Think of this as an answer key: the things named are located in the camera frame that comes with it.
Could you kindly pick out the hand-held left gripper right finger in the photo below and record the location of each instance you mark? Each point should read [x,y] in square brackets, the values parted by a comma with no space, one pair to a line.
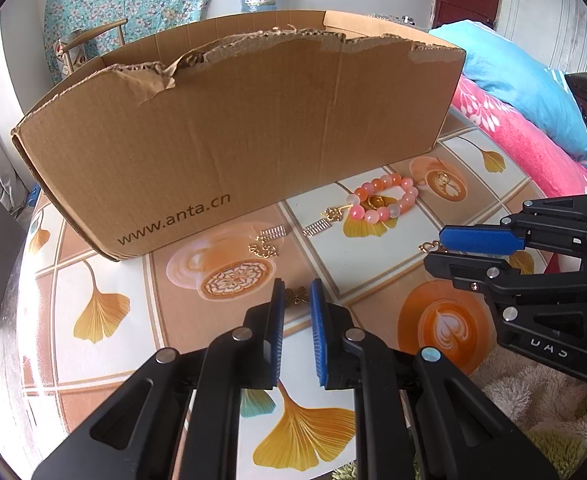
[318,340]

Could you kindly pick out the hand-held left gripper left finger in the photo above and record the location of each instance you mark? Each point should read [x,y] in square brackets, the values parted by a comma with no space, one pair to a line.
[276,340]

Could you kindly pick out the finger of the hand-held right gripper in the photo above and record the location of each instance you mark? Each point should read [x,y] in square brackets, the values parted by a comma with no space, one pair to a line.
[473,272]
[478,239]

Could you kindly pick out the gold butterfly earring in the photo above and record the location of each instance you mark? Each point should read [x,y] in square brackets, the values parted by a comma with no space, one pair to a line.
[297,296]

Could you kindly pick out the gold clasp charm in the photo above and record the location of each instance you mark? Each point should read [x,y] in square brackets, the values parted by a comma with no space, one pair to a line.
[429,246]

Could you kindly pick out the brown cardboard box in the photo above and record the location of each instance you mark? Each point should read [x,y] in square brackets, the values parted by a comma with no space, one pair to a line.
[233,135]

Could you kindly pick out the ginkgo patterned table cover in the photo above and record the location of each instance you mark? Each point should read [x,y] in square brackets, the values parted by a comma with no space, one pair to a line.
[173,320]

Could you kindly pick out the silver bar earring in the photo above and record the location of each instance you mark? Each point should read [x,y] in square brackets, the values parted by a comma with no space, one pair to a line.
[276,232]
[317,226]

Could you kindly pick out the pink floral blanket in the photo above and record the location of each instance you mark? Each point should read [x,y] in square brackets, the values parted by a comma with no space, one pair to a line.
[523,140]

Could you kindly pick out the green fluffy rug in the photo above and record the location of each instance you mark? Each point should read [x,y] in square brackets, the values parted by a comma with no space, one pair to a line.
[563,455]

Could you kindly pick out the blue pillow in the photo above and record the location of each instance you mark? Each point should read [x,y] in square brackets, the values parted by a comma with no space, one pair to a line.
[513,75]

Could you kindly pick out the blue slipper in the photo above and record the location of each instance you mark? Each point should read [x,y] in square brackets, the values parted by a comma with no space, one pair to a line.
[32,197]

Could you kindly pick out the patterned box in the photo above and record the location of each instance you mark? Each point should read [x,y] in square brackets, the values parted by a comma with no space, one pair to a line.
[68,60]

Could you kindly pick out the wooden chair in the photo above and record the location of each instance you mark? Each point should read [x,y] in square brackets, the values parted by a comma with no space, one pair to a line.
[98,30]

